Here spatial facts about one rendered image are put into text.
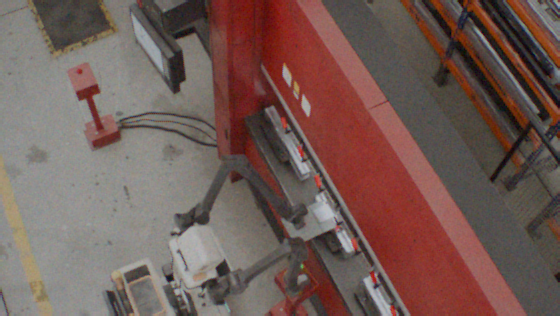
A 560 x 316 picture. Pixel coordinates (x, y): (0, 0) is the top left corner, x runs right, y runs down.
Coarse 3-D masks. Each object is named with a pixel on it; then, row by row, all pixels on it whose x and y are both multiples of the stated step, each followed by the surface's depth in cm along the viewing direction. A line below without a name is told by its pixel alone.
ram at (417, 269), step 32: (288, 32) 330; (288, 64) 350; (320, 64) 308; (288, 96) 371; (320, 96) 325; (320, 128) 343; (352, 128) 303; (320, 160) 363; (352, 160) 319; (352, 192) 336; (384, 192) 298; (352, 224) 355; (384, 224) 313; (416, 224) 279; (384, 256) 329; (416, 256) 292; (416, 288) 306; (448, 288) 273
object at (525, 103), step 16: (448, 0) 502; (464, 32) 498; (480, 32) 494; (480, 48) 487; (496, 48) 488; (496, 64) 477; (512, 64) 482; (512, 80) 475; (512, 96) 472; (528, 96) 470; (528, 112) 461; (544, 112) 464; (544, 128) 454
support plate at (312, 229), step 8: (312, 208) 396; (304, 216) 393; (312, 216) 394; (288, 224) 391; (312, 224) 391; (320, 224) 391; (328, 224) 392; (288, 232) 389; (296, 232) 388; (304, 232) 389; (312, 232) 389; (320, 232) 389; (304, 240) 387
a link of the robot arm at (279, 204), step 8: (240, 168) 343; (248, 168) 349; (248, 176) 348; (256, 176) 351; (256, 184) 354; (264, 184) 355; (264, 192) 358; (272, 192) 359; (272, 200) 362; (280, 200) 363; (280, 208) 364; (288, 208) 367
